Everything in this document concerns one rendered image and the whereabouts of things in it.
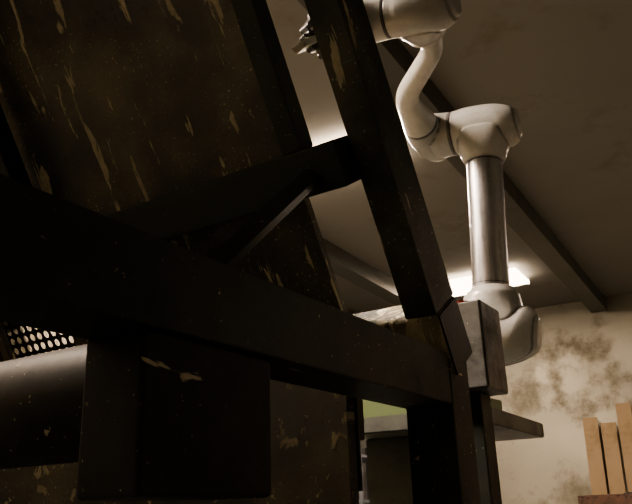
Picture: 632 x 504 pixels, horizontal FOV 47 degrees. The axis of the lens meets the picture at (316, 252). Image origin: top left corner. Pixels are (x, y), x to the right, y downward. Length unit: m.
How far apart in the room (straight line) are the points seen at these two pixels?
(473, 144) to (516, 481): 8.53
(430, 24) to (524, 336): 0.81
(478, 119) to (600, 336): 8.31
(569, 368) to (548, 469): 1.34
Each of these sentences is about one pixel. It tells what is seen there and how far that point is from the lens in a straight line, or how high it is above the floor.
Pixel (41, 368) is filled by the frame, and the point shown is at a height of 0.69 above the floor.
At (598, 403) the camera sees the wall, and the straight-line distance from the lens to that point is 10.23.
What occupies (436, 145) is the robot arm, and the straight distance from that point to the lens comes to 2.19.
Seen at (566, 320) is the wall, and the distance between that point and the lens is 10.46.
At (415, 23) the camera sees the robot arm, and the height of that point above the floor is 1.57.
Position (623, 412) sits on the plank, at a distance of 10.01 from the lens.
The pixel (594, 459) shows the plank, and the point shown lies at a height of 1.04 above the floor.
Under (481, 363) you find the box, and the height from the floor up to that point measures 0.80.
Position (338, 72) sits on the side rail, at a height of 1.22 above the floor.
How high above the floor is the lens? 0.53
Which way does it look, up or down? 20 degrees up
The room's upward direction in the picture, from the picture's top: 2 degrees counter-clockwise
